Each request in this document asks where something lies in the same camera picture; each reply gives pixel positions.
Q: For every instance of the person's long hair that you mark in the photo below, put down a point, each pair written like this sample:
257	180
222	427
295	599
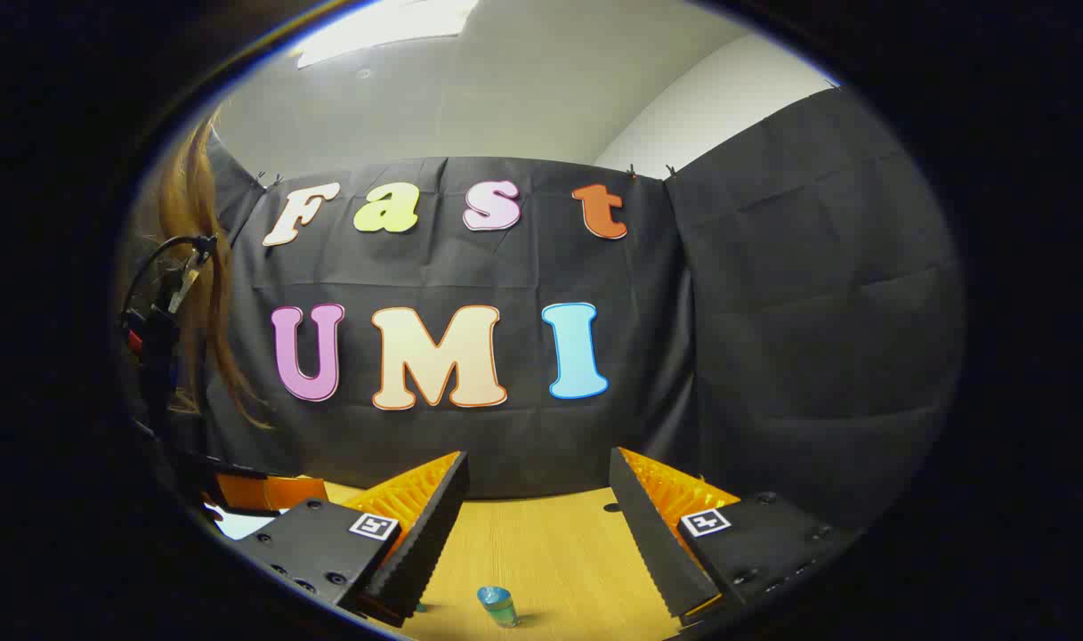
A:
194	205

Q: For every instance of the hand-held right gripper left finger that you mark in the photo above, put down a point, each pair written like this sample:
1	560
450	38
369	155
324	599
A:
421	543

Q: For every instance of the ceiling light panel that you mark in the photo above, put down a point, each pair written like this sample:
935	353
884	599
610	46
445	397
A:
381	27

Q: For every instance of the blue skin care bottle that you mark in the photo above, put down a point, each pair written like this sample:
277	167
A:
498	607

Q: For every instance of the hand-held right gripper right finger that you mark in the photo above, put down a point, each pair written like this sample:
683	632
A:
652	543

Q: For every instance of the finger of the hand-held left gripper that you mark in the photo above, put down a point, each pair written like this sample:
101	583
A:
265	491

